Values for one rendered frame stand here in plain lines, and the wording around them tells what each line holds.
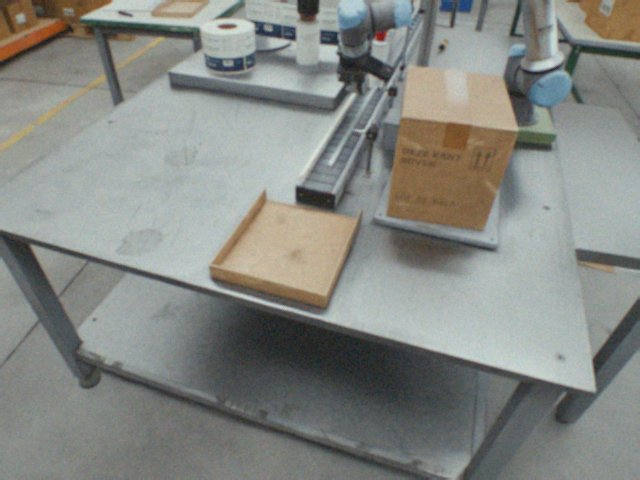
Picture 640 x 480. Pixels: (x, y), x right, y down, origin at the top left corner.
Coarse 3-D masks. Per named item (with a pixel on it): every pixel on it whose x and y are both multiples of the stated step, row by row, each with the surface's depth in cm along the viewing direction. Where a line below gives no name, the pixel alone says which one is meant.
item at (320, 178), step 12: (384, 84) 165; (360, 108) 150; (372, 108) 150; (348, 120) 143; (360, 120) 143; (336, 132) 137; (336, 144) 131; (348, 144) 131; (324, 156) 126; (348, 156) 126; (312, 168) 121; (324, 168) 121; (336, 168) 122; (312, 180) 117; (324, 180) 117; (336, 180) 117; (324, 192) 114
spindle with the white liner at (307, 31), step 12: (300, 0) 155; (312, 0) 154; (300, 12) 157; (312, 12) 156; (300, 24) 159; (312, 24) 159; (300, 36) 162; (312, 36) 162; (300, 48) 165; (312, 48) 165; (300, 60) 168; (312, 60) 168; (300, 72) 171; (312, 72) 170
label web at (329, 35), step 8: (296, 8) 178; (320, 8) 176; (328, 8) 175; (296, 16) 180; (320, 16) 177; (328, 16) 177; (336, 16) 176; (296, 24) 182; (320, 24) 180; (328, 24) 179; (336, 24) 178; (320, 32) 182; (328, 32) 181; (336, 32) 180; (296, 40) 186; (320, 40) 184; (328, 40) 183; (336, 40) 182; (368, 40) 191
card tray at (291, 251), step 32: (256, 224) 110; (288, 224) 111; (320, 224) 111; (352, 224) 111; (224, 256) 101; (256, 256) 102; (288, 256) 102; (320, 256) 103; (256, 288) 95; (288, 288) 91; (320, 288) 95
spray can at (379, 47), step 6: (378, 36) 149; (384, 36) 149; (378, 42) 150; (384, 42) 151; (372, 48) 153; (378, 48) 151; (384, 48) 151; (372, 54) 154; (378, 54) 152; (384, 54) 153; (384, 60) 154; (372, 78) 158; (372, 84) 160
